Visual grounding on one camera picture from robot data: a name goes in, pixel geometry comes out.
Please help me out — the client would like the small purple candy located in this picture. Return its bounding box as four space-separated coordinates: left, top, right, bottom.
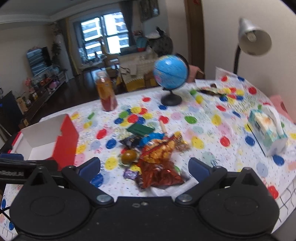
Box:
123 169 139 180

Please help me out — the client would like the red snack bag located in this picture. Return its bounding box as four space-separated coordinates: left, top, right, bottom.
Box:
135 161 184 189

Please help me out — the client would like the packaged brown egg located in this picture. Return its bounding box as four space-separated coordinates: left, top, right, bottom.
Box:
118 149 139 166

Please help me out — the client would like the orange chips bag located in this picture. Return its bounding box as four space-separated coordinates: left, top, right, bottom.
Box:
139 132 190 164

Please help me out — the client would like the black sesame snack packet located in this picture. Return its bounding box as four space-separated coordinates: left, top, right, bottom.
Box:
119 135 141 149

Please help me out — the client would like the sausage stick snack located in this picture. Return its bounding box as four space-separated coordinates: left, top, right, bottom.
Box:
159 120 167 133

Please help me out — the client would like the blue cookie snack packet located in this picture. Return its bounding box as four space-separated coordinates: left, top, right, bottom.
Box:
138 133 165 147

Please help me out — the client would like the green snack packet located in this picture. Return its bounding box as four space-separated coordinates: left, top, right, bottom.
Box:
126 123 154 137

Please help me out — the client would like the red and white cardboard box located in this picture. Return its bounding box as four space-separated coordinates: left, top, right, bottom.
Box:
10 114 79 171

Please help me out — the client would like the balloon pattern tablecloth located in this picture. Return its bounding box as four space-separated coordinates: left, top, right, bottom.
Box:
1 76 295 240

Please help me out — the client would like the tv console cabinet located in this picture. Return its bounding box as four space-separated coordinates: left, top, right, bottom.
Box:
18 70 68 129

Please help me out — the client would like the dark wrapper near globe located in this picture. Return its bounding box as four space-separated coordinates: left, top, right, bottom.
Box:
196 83 227 96

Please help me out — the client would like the orange juice bottle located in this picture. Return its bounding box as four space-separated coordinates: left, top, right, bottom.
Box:
95 70 117 112

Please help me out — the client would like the blue desk globe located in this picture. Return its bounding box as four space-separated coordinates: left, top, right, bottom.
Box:
153 53 190 106

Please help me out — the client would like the sofa with cream cover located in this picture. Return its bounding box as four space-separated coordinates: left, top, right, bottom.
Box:
118 50 158 92

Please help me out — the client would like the silver desk lamp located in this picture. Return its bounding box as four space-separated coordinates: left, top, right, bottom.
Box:
233 18 272 74

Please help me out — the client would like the wall television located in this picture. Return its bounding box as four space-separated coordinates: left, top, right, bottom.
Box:
26 47 52 76

